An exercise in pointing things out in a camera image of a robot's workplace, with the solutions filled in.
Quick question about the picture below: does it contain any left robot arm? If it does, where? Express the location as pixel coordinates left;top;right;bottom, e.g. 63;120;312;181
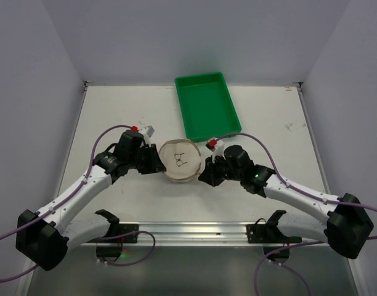
15;126;166;271

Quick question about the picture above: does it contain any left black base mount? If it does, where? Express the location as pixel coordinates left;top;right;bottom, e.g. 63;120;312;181
91;223;139;261

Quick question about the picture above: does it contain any aluminium mounting rail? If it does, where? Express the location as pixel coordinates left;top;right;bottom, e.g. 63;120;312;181
80;220;331;247

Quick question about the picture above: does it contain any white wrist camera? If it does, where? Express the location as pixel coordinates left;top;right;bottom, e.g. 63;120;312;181
139;126;155;146
206;138;225;163

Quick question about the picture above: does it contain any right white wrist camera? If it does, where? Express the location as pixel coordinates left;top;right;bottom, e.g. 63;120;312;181
206;138;225;163

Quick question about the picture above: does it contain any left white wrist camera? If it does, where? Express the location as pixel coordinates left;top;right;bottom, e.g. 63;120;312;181
139;126;155;146

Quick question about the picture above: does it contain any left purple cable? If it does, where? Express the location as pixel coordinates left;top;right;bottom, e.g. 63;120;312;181
0;124;155;283

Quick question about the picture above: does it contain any green plastic tray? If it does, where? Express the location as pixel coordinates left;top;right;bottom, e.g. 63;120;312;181
174;72;241;142

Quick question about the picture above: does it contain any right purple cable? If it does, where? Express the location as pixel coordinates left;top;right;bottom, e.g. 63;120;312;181
213;132;377;296

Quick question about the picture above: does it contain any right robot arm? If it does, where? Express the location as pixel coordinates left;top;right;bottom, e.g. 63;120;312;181
198;140;374;259

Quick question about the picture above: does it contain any purple cable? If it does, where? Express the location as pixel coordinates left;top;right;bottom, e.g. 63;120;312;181
213;132;377;296
0;124;155;283

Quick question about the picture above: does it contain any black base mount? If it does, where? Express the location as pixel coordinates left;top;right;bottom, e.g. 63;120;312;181
246;215;302;263
91;223;139;261

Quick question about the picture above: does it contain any white mesh laundry bag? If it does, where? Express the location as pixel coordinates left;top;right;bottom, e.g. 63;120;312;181
158;139;201;183

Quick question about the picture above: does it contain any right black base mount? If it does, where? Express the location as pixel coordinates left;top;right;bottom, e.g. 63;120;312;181
246;215;302;263

